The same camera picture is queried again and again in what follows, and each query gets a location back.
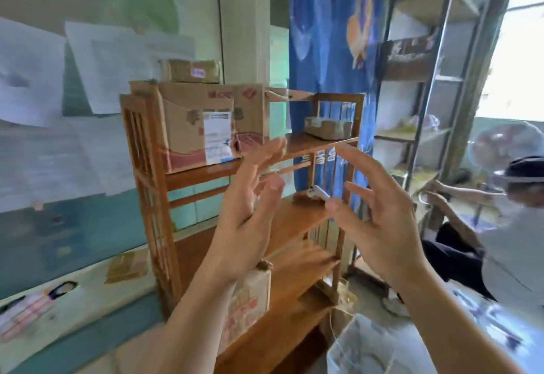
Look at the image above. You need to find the person's right hand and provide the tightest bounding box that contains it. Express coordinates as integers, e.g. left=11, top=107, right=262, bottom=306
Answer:
left=325, top=146, right=431, bottom=290

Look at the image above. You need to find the person's left hand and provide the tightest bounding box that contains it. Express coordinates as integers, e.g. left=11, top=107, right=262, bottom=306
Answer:
left=204, top=138, right=288, bottom=286

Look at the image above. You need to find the person's right forearm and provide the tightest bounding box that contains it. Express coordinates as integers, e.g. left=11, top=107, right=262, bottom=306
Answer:
left=397, top=265, right=525, bottom=374

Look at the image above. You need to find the person's left forearm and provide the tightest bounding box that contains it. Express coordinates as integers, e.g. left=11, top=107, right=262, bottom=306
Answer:
left=142, top=265, right=239, bottom=374

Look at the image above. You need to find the brown wooden shelf rack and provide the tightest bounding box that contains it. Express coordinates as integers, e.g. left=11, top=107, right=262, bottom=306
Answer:
left=120, top=89, right=366, bottom=374

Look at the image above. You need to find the small white object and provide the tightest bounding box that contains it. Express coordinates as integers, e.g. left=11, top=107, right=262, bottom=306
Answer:
left=306, top=185, right=331, bottom=202

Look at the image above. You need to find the clear plastic bag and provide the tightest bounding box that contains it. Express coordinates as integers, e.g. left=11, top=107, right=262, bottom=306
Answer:
left=403, top=113, right=441, bottom=133

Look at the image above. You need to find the large labelled cardboard box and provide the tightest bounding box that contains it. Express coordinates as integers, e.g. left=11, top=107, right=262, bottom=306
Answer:
left=129, top=80, right=270, bottom=174

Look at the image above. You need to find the red printed cardboard box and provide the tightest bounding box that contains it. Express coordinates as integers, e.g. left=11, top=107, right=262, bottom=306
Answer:
left=217, top=260, right=273, bottom=355

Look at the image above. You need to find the white plastic bag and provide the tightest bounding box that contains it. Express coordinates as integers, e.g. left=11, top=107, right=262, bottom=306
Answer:
left=326, top=313, right=428, bottom=374

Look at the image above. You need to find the dark worn box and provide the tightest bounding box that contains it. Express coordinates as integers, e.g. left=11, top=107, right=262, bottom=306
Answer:
left=381, top=34, right=439, bottom=82

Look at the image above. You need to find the dark metal shelf rack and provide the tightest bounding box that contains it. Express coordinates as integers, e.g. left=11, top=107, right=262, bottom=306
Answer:
left=373, top=0, right=486, bottom=200

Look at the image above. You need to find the small brown cardboard box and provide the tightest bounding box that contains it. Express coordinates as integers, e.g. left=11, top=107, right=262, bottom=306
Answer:
left=161, top=59, right=222, bottom=85

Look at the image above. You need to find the blue printed hanging banner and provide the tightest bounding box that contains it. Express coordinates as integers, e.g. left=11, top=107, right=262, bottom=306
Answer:
left=289, top=0, right=387, bottom=200

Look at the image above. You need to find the white electric fan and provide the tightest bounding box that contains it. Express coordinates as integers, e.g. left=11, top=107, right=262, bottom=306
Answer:
left=467, top=121, right=544, bottom=185

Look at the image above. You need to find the flat brown cardboard piece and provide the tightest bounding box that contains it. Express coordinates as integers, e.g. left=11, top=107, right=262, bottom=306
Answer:
left=105, top=250, right=150, bottom=284

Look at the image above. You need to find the red striped white packet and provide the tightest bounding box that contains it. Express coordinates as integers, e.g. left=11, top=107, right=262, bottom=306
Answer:
left=0, top=281, right=78, bottom=343

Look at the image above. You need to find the white wall paper sheet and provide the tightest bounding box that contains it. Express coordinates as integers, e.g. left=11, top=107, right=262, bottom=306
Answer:
left=0, top=16, right=67, bottom=128
left=65, top=21, right=197, bottom=116

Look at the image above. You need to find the large grey wall paper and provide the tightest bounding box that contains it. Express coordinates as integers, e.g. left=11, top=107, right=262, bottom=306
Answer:
left=0, top=115, right=137, bottom=214

